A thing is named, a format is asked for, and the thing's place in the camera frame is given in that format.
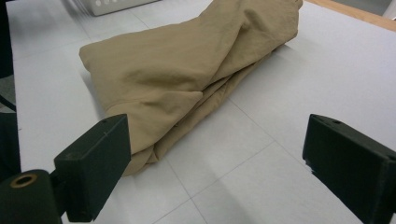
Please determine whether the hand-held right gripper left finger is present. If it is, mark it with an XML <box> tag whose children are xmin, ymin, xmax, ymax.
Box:
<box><xmin>49</xmin><ymin>113</ymin><xmax>132</xmax><ymax>223</ymax></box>

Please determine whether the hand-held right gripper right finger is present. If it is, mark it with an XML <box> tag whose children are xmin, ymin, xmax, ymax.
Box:
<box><xmin>302</xmin><ymin>113</ymin><xmax>396</xmax><ymax>224</ymax></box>

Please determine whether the tan cloth garment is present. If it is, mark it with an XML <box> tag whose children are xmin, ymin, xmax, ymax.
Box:
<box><xmin>78</xmin><ymin>0</ymin><xmax>304</xmax><ymax>177</ymax></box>

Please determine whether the white perforated plastic basket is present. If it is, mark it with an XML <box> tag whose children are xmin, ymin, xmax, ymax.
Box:
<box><xmin>72</xmin><ymin>0</ymin><xmax>162</xmax><ymax>17</ymax></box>

